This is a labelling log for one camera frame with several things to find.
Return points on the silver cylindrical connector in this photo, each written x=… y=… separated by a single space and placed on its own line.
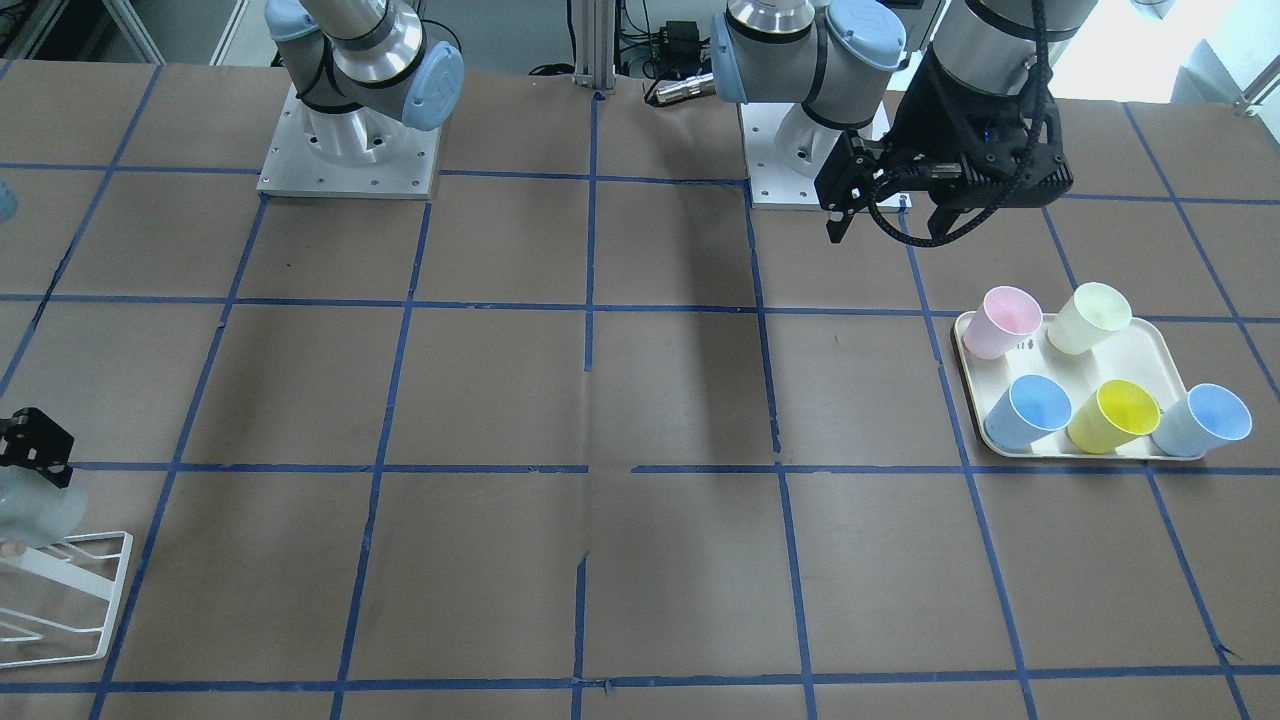
x=668 y=92

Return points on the light blue corner cup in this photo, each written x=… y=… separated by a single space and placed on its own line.
x=1208 y=417

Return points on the yellow plastic cup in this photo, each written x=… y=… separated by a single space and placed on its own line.
x=1118 y=412

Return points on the pink plastic cup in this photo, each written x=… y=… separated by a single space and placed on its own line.
x=1005 y=317

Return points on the aluminium frame post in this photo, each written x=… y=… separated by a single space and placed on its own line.
x=594 y=27

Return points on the black power adapter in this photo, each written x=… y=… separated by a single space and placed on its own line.
x=680 y=32

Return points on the light blue inner cup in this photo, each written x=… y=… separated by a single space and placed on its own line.
x=1031 y=408

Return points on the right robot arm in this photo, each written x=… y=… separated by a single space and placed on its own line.
x=372 y=87

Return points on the pale green plastic cup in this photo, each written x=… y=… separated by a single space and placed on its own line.
x=1094 y=313

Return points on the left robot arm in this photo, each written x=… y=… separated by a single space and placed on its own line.
x=834 y=63

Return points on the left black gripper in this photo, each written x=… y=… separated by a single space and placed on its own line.
x=928 y=108

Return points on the grey plastic cup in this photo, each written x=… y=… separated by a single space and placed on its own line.
x=35 y=512

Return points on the cream plastic tray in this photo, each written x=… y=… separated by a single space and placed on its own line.
x=1139 y=354

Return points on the white wire rack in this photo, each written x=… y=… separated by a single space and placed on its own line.
x=61 y=603

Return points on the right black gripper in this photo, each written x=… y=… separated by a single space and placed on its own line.
x=37 y=441

